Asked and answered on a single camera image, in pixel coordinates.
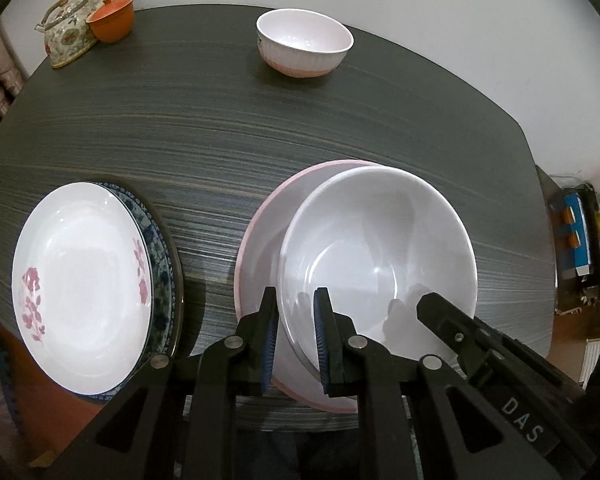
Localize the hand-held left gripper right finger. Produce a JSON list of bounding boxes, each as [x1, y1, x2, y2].
[[312, 287, 563, 480]]

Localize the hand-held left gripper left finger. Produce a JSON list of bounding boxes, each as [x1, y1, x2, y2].
[[27, 286, 281, 480]]

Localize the white bowl with teal base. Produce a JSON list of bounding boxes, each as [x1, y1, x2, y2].
[[277, 165, 477, 396]]

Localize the ribbed white and pink bowl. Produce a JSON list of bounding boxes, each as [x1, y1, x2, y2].
[[256, 8, 355, 78]]

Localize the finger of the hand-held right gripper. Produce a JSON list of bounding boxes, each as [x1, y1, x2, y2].
[[416, 291, 492, 362]]

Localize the floral ceramic teapot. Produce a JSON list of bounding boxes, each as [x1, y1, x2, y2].
[[34, 0, 117, 69]]

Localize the large blue floral plate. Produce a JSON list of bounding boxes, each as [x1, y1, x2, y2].
[[87, 180, 186, 403]]

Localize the blue cardboard box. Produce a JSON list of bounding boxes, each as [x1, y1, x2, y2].
[[561, 192, 597, 277]]

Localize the orange cup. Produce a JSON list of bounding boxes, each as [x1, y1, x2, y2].
[[86, 0, 135, 44]]

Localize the large pink bowl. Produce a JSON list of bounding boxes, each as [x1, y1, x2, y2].
[[234, 159, 386, 414]]

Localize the white radiator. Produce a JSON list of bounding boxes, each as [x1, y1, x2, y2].
[[582, 339, 600, 386]]

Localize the white plate with pink flowers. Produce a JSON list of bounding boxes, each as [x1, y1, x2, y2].
[[11, 181, 153, 395]]

